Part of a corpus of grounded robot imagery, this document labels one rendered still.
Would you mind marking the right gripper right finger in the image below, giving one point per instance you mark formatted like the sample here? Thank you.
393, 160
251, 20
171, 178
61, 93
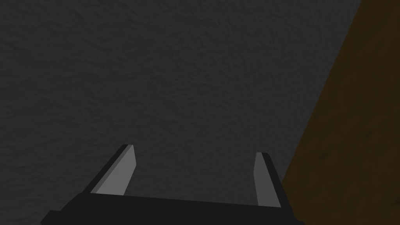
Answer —
266, 184

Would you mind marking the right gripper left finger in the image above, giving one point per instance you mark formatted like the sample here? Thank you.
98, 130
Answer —
118, 175

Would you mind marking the brown wooden door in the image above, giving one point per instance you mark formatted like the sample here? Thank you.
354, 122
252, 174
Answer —
353, 134

